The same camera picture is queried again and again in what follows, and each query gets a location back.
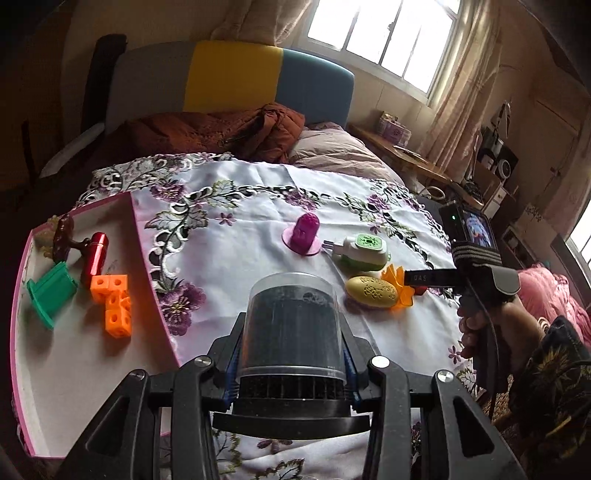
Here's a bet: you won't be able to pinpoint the pink rimmed storage tray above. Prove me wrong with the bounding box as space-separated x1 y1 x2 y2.
10 193 177 459

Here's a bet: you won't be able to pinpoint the wooden side desk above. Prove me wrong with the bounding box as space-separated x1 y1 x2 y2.
346 123 484 210

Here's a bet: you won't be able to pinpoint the rust brown jacket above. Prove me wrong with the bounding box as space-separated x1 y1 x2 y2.
123 102 305 164

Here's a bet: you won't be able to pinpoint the orange linked cube blocks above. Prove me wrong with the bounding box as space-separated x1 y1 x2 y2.
90 274 132 338

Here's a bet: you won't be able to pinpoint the purple perforated cone toy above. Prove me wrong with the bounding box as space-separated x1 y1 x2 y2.
281 213 322 256

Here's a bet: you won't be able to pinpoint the pinkish beige quilt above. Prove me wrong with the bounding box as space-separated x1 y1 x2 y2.
287 122 405 186

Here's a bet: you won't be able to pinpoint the white green plug-in device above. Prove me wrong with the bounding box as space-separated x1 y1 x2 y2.
322 233 391 272

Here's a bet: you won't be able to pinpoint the person's right hand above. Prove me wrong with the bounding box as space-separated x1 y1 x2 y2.
457 297 544 374

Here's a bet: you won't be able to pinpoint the white drawer cabinet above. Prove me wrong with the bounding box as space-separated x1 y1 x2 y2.
474 162 517 220

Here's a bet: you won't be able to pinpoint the black speaker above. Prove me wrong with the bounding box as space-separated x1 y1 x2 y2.
478 145 519 184

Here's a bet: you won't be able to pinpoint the yellow blue grey headboard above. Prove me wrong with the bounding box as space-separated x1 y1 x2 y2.
105 40 355 132

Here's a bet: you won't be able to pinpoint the black clear-lid cylindrical container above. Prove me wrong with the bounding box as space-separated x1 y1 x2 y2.
213 272 370 440

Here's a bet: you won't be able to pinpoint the red metallic cylinder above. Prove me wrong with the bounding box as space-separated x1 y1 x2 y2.
80 232 109 289

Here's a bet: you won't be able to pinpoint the purple box on desk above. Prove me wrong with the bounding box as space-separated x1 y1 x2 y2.
376 111 412 148

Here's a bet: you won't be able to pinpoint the pink cloth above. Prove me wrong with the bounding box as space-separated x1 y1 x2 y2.
518 265 590 348

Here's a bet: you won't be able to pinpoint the dark floral sleeve forearm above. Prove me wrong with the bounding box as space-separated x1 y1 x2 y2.
509 316 590 479

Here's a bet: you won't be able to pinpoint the beige curtain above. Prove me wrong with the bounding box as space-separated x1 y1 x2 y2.
419 1 502 183

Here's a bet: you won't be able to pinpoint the green plastic bracket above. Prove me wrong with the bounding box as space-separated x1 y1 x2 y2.
26 262 78 330

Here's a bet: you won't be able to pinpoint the window with frame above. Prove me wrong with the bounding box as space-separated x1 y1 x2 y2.
294 0 474 104

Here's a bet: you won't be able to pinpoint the white floral embroidered tablecloth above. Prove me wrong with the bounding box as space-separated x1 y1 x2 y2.
75 151 482 480

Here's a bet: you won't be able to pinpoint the dark red flower ornament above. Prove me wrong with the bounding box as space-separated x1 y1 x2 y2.
36 213 90 264

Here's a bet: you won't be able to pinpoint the orange plastic clip piece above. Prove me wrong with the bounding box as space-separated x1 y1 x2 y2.
381 264 415 310

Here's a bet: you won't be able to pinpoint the yellow embossed oval object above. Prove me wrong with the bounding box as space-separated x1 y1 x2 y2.
345 276 399 309

